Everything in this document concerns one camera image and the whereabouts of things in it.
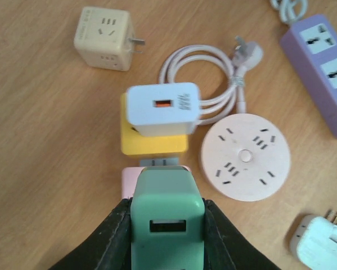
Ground pink cube socket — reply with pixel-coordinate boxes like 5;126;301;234
122;165;200;206

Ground white 66W charger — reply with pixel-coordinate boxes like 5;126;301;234
126;82;200;137

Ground pink coiled cable with plug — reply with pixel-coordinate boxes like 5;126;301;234
158;35;264;127

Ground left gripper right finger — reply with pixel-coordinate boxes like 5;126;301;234
203;199;279;270

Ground yellow cube socket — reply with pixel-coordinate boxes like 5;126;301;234
120;93;188;159

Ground white knotted cable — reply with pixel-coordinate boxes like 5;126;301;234
269;0;311;28

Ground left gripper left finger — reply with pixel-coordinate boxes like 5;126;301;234
51;199;132;269

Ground purple power strip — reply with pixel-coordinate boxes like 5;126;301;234
280;14;337;138

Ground green charger plug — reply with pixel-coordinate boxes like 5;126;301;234
130;166;205;269

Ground white flat charger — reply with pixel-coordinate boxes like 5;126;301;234
289;210;337;269

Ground pink round socket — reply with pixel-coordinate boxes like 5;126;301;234
200;114;291;202

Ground beige cube socket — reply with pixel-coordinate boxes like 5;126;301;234
74;6;145;71

